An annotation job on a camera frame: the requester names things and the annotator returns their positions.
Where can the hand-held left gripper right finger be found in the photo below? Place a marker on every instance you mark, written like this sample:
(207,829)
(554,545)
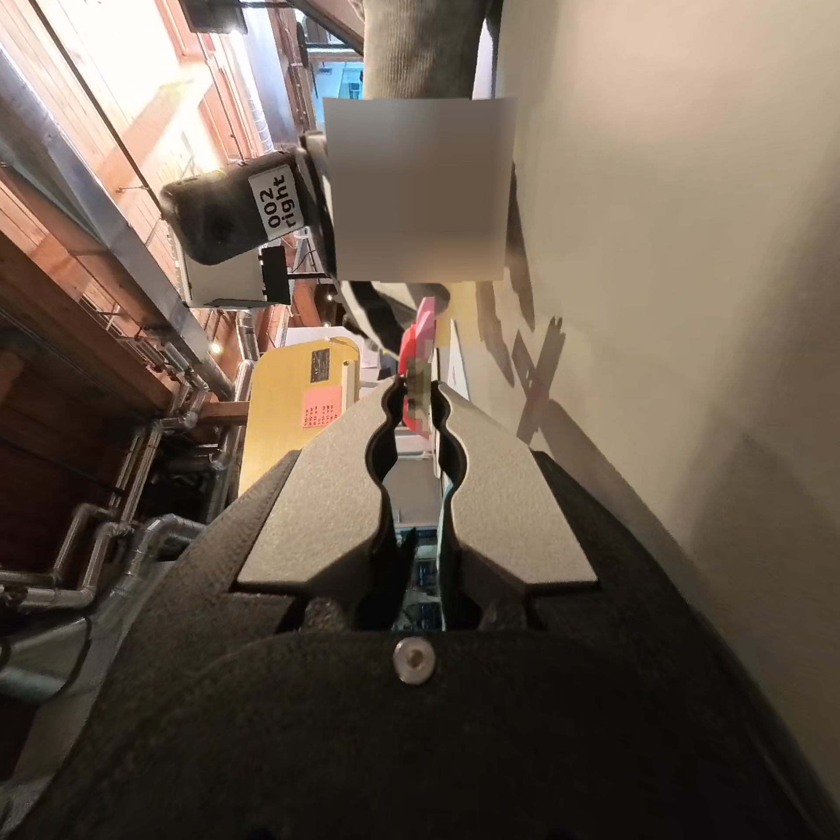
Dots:
(518,518)

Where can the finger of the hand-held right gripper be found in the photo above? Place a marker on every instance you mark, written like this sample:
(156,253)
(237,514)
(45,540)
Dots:
(400,305)
(353,308)

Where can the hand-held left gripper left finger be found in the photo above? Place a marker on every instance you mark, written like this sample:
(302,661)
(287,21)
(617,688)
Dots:
(315,518)

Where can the pink grey brick assembly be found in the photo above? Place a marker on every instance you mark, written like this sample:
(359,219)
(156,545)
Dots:
(426,315)

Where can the person's right forearm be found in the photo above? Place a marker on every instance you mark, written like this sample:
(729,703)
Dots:
(420,52)

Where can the black label sticker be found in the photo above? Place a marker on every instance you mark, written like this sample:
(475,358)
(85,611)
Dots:
(319,365)

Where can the wooden book stand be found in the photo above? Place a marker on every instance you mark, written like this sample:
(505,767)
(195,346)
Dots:
(275,426)

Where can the pink sticky note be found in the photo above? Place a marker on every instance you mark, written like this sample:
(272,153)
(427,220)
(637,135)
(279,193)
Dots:
(321,407)

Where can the grey metal ceiling beam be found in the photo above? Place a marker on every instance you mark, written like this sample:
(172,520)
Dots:
(98,216)

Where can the silver ceiling pipes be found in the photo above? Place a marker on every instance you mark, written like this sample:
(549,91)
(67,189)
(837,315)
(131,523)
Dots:
(131,525)

